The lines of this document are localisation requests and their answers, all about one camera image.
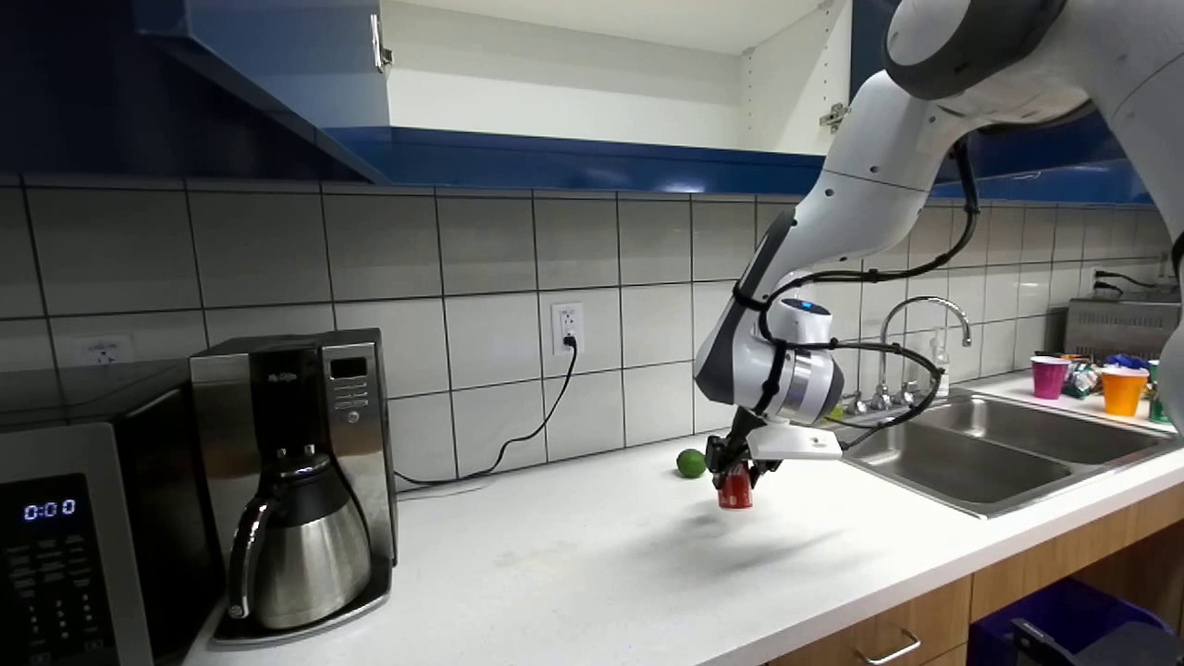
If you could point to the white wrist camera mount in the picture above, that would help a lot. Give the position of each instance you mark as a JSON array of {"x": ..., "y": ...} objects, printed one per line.
[{"x": 798, "y": 442}]

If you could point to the orange plastic cup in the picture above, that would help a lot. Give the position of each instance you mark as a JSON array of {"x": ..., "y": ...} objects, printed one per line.
[{"x": 1121, "y": 394}]

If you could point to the red soda can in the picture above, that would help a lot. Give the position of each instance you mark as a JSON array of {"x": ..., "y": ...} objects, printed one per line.
[{"x": 737, "y": 491}]

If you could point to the stainless steel countertop appliance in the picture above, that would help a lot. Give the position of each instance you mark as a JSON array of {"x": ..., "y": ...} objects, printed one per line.
[{"x": 1112, "y": 330}]

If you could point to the pink plastic cup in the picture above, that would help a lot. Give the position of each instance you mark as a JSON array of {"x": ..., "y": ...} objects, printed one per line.
[{"x": 1047, "y": 374}]

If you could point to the wooden base cabinet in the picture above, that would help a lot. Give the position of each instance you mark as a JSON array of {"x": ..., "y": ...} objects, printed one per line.
[{"x": 1047, "y": 559}]

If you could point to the stainless steel double sink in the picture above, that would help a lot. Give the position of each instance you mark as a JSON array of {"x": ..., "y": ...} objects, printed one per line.
[{"x": 985, "y": 469}]

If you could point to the white open wall cabinet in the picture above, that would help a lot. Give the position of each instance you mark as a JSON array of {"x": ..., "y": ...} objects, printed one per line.
[{"x": 520, "y": 105}]

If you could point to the blue plastic bin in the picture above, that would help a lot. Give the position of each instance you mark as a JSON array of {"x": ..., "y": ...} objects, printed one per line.
[{"x": 1058, "y": 614}]

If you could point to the chrome gooseneck faucet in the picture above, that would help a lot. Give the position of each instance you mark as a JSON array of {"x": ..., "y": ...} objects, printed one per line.
[{"x": 922, "y": 296}]

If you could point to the black steel coffee maker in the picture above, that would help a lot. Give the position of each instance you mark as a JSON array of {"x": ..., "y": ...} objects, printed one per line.
[{"x": 354, "y": 394}]

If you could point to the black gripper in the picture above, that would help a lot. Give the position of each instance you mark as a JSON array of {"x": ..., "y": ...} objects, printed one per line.
[{"x": 745, "y": 447}]

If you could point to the metal cabinet hinge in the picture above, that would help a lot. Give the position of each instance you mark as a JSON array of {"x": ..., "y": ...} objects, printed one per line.
[{"x": 377, "y": 37}]

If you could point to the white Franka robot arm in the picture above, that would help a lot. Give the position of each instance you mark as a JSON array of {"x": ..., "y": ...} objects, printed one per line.
[{"x": 888, "y": 133}]

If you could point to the white wall outlet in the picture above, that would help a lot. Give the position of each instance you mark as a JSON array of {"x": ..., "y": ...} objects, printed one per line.
[{"x": 568, "y": 326}]

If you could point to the green lime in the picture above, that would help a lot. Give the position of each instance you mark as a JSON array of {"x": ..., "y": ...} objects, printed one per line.
[{"x": 690, "y": 464}]

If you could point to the black microwave oven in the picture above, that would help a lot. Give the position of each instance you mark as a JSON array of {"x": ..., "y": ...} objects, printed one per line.
[{"x": 75, "y": 542}]

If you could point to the stainless steel coffee carafe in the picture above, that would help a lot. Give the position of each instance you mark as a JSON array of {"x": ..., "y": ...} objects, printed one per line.
[{"x": 308, "y": 556}]

